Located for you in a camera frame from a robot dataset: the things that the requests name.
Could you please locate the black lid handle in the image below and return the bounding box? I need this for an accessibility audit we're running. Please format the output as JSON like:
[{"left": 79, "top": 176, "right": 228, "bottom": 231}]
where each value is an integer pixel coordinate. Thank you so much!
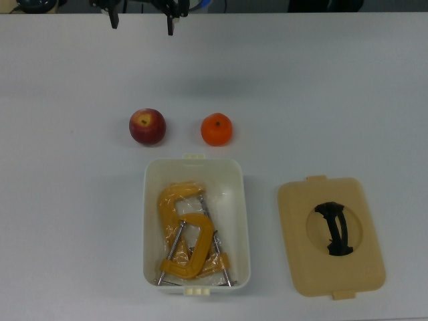
[{"left": 314, "top": 201, "right": 355, "bottom": 257}]

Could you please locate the orange fruit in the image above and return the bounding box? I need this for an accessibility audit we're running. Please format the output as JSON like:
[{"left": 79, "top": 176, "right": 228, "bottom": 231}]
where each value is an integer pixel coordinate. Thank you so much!
[{"left": 200, "top": 112, "right": 233, "bottom": 147}]

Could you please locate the tan plastic lid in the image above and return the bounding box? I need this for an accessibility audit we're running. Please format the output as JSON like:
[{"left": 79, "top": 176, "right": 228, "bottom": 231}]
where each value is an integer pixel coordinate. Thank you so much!
[{"left": 277, "top": 175, "right": 387, "bottom": 301}]

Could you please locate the small yellow C-clamp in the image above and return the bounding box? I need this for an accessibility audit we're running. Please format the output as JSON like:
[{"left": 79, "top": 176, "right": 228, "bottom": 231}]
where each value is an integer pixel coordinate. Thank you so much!
[{"left": 152, "top": 213, "right": 215, "bottom": 286}]

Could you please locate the white plastic container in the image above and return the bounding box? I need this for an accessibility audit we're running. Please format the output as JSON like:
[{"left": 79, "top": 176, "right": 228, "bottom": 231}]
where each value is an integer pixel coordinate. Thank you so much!
[{"left": 142, "top": 152, "right": 251, "bottom": 297}]

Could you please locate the red apple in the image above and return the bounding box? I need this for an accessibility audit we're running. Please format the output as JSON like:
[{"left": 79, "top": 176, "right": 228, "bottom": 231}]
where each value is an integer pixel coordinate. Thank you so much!
[{"left": 128, "top": 108, "right": 167, "bottom": 146}]

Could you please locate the large yellow C-clamp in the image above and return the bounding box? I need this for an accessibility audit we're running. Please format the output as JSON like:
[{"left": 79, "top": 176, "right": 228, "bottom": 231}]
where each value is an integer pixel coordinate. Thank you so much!
[{"left": 156, "top": 181, "right": 239, "bottom": 288}]

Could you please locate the black round background object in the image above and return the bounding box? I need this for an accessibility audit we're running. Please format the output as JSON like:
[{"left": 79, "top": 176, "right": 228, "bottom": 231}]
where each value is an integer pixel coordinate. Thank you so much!
[{"left": 15, "top": 0, "right": 57, "bottom": 11}]

